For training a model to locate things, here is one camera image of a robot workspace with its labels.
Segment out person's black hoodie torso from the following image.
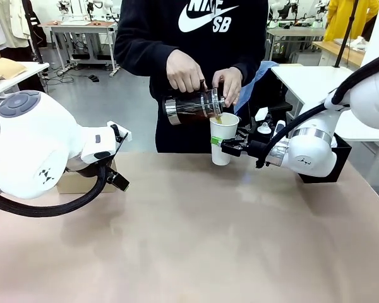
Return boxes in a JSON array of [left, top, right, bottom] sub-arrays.
[[113, 0, 269, 154]]

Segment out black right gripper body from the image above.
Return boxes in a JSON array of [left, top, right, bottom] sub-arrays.
[[244, 138, 271, 162]]

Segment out black organizer tray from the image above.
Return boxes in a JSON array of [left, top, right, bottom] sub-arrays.
[[238, 100, 293, 146]]

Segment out person's right forearm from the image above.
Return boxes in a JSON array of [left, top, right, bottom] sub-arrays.
[[115, 40, 181, 78]]

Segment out person's left hand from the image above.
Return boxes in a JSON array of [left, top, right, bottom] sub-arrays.
[[212, 66, 243, 107]]

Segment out brown cardboard cup carrier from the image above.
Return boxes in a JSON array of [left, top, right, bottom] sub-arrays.
[[56, 158, 118, 194]]

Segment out person in yellow jacket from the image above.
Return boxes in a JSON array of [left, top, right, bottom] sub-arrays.
[[323, 0, 379, 42]]

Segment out white coat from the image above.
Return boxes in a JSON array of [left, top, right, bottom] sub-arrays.
[[0, 0, 32, 49]]

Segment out white paper item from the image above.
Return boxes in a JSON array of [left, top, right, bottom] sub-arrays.
[[253, 107, 270, 121]]

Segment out wooden background table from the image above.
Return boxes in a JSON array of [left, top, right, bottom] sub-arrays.
[[311, 40, 367, 68]]

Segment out black floor cable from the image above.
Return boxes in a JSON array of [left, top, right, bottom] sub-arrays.
[[40, 64, 75, 85]]

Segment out white paper cup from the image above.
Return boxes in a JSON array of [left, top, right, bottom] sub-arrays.
[[210, 112, 240, 166]]

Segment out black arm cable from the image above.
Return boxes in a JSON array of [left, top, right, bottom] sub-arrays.
[[255, 50, 379, 169], [0, 124, 121, 218]]

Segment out person's left forearm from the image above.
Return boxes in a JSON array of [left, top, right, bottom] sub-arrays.
[[232, 37, 269, 86]]

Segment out white background desk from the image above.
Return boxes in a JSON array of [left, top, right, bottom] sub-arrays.
[[39, 20, 120, 78]]

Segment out black stand pole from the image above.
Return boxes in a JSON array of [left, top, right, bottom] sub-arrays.
[[21, 0, 44, 65]]

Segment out black plastic bin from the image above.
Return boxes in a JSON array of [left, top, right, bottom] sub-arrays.
[[298, 134, 352, 184]]

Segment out black tripod pole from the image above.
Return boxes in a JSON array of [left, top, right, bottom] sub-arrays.
[[334, 0, 360, 69]]

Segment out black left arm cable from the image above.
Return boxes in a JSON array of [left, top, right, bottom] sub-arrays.
[[0, 124, 121, 218]]

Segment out brown paper sheet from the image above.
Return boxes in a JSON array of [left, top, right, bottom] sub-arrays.
[[0, 58, 28, 88]]

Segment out glass french press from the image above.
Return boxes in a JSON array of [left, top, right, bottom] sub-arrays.
[[162, 80, 226, 126]]

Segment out grey background table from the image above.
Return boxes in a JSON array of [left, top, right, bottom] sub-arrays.
[[266, 27, 327, 64]]

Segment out blue cloth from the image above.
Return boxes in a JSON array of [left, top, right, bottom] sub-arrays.
[[233, 61, 280, 115]]

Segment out person's right hand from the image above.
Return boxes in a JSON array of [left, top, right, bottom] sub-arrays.
[[166, 49, 206, 94]]

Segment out white table with papers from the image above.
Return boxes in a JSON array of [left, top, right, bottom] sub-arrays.
[[0, 59, 51, 100]]

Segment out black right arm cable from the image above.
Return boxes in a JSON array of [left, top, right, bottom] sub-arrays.
[[255, 50, 379, 169]]

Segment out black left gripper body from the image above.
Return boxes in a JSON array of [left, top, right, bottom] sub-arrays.
[[66, 157, 116, 177]]

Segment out white side table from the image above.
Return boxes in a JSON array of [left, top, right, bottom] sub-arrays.
[[270, 64, 379, 143]]

